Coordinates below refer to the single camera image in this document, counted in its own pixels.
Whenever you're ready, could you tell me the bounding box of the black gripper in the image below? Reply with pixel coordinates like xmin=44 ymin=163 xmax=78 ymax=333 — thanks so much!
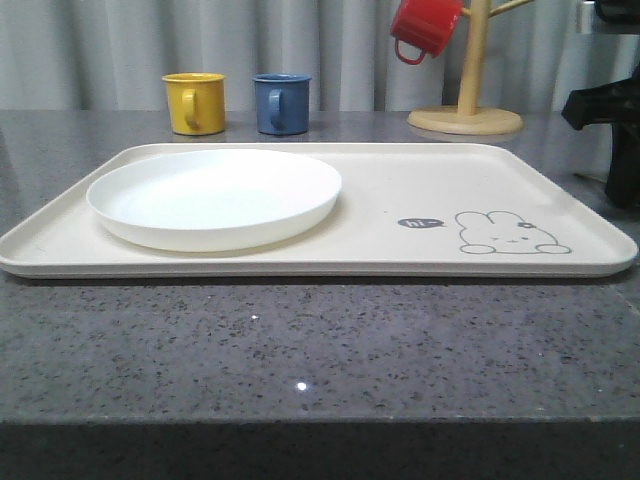
xmin=561 ymin=78 xmax=639 ymax=208

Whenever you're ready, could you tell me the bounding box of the white round plate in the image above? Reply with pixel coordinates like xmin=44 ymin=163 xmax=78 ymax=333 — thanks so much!
xmin=86 ymin=148 xmax=342 ymax=252

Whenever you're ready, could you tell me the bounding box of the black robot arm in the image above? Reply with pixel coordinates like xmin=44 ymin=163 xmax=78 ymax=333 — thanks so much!
xmin=562 ymin=1 xmax=639 ymax=208

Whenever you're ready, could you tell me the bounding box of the wooden mug tree stand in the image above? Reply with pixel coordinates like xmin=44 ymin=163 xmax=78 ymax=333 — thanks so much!
xmin=407 ymin=0 xmax=530 ymax=135

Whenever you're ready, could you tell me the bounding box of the beige rabbit serving tray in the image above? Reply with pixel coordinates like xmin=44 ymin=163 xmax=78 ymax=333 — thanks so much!
xmin=1 ymin=143 xmax=638 ymax=279

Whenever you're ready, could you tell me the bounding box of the red mug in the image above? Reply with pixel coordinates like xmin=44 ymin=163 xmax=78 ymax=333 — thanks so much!
xmin=390 ymin=0 xmax=464 ymax=65

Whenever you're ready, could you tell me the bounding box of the blue mug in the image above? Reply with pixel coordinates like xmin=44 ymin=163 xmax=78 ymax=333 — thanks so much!
xmin=253 ymin=73 xmax=312 ymax=136

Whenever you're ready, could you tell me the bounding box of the yellow mug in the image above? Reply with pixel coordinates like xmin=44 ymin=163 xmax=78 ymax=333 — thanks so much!
xmin=162 ymin=72 xmax=226 ymax=136

